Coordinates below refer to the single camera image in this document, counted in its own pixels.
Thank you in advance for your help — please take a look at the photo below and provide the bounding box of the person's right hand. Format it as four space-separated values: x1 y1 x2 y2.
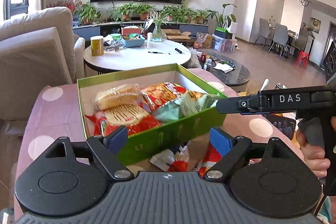
297 132 331 179

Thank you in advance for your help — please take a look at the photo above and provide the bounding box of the red orange snack packet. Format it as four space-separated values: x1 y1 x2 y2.
197 140 235 179

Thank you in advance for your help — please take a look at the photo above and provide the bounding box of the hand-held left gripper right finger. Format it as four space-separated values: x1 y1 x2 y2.
204 127 289 180

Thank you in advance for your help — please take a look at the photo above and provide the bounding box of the tall plant in white pot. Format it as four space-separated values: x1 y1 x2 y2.
206 4 238 36

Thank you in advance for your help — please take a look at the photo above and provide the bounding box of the red flower plant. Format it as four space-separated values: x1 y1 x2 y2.
64 0 82 14

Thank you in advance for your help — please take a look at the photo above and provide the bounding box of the glass vase with plant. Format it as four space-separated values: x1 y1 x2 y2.
150 11 168 40

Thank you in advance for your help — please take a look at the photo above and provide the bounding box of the glass jar with spoon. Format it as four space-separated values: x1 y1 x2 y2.
259 79 271 93

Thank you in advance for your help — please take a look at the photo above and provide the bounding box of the red striped snack packet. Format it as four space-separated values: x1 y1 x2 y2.
141 82 189 112

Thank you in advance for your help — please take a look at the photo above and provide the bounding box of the potted green plant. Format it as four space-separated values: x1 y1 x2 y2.
134 4 153 21
115 4 135 21
162 5 185 23
184 9 198 24
196 9 208 25
76 4 101 25

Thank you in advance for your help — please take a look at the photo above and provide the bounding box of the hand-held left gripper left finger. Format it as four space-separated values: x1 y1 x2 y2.
45 126 135 181

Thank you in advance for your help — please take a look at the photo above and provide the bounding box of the phone showing photo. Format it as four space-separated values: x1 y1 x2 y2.
265 113 297 140

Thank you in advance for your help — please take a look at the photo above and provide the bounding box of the framed wall picture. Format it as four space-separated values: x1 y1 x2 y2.
310 17 322 33

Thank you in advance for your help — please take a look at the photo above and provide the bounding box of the yellow can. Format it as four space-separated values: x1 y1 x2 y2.
91 35 105 57

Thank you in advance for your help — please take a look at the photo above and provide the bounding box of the dark round table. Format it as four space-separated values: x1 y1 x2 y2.
184 57 252 88

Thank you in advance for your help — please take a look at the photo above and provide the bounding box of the red white snack packet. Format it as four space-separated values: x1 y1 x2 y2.
150 141 193 172

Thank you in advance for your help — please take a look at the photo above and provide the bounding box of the red plastic stool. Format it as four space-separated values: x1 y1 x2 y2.
296 51 310 68

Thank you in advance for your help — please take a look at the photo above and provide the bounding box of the green snack packet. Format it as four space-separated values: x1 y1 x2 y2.
152 91 219 124

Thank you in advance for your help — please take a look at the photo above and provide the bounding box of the green cardboard box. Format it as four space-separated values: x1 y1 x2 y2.
77 63 229 165

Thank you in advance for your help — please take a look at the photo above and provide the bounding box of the dark television cabinet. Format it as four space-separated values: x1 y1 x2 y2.
73 20 210 42

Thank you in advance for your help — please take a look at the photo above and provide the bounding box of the red round cracker packet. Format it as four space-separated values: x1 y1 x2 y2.
86 104 161 136

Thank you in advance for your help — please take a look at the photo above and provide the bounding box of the red tissue box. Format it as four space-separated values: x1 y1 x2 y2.
121 27 142 35

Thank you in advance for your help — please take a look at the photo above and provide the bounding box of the clear bread bag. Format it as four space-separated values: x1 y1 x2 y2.
92 84 143 111

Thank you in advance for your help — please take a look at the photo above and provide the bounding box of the white round coffee table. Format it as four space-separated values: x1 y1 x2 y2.
83 39 199 75

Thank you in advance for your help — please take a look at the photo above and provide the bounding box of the green and black box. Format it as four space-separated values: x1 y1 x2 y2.
214 27 233 40

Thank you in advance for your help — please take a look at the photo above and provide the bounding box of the clear storage bin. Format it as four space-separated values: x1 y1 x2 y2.
213 36 237 53

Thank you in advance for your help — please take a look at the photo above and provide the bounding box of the beige armchair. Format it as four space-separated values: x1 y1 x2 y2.
0 7 86 120

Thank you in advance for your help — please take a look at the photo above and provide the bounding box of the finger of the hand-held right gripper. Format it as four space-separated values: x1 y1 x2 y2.
216 94 261 115

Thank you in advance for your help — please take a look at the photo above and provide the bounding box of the blue basket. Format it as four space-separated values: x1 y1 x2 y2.
121 34 146 48

